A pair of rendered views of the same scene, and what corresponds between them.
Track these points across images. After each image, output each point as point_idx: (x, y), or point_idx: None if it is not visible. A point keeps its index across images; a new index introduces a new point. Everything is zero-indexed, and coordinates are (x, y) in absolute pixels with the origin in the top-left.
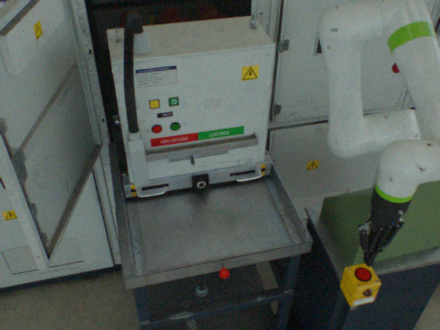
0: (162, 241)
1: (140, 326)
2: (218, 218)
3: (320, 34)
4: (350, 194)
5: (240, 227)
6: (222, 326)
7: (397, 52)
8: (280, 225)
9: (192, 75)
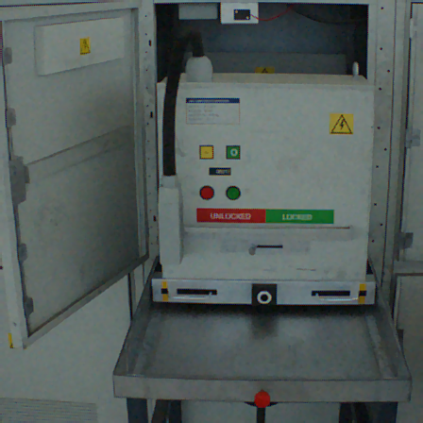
0: (184, 350)
1: None
2: (277, 341)
3: (421, 57)
4: None
5: (307, 352)
6: None
7: None
8: (367, 358)
9: (261, 116)
